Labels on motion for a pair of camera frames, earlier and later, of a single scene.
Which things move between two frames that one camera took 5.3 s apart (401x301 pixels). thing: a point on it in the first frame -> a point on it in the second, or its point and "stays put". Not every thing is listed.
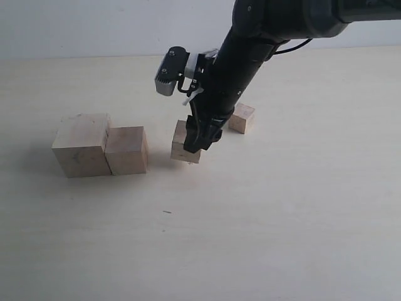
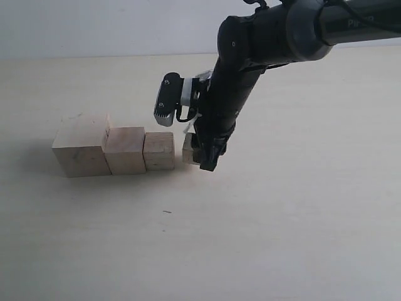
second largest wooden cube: [126, 150] stays put
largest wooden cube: [80, 145] stays put
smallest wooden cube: [242, 120] -> [187, 149]
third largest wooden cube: [178, 152] -> [158, 151]
